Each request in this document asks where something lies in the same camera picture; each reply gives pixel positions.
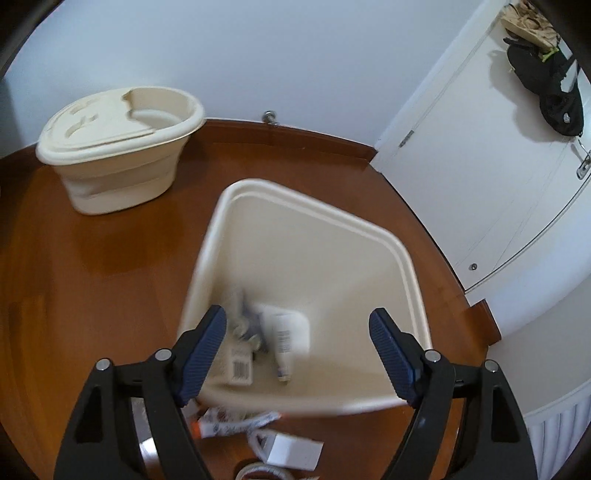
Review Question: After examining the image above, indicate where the white door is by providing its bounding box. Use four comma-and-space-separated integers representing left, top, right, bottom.
372, 0, 591, 308

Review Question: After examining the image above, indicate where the white squeeze tube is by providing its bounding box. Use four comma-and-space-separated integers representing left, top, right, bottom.
270, 311, 311, 383

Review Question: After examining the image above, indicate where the white radiator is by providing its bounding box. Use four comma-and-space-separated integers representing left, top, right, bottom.
526, 399, 583, 480

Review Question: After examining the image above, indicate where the white tape roll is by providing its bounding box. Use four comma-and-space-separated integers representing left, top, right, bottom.
233, 463, 293, 480

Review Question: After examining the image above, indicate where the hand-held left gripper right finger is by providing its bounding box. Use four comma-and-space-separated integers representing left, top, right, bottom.
368, 308, 539, 480

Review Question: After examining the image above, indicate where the cream plastic bin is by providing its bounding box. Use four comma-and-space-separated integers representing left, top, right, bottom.
178, 178, 434, 417

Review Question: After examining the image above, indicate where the metal door handle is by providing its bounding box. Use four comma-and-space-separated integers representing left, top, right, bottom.
571, 140, 591, 182

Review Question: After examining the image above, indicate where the brown paper bag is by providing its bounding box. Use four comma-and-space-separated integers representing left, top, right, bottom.
500, 0, 562, 52

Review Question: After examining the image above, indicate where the white cardboard box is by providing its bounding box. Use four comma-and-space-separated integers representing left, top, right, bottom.
249, 429, 325, 472

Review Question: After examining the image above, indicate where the crumpled grey wrapper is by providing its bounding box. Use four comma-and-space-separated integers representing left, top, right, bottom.
230, 288, 273, 356

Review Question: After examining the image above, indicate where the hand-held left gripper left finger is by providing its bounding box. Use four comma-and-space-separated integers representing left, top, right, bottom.
53, 305, 227, 480

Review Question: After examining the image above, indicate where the cream bin with lid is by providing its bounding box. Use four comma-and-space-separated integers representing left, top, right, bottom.
36, 86, 206, 216

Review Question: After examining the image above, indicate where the black hanging bag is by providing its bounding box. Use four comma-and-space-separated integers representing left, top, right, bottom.
505, 36, 585, 138

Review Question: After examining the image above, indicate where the orange capped tube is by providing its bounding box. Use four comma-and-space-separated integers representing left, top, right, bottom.
191, 408, 282, 440

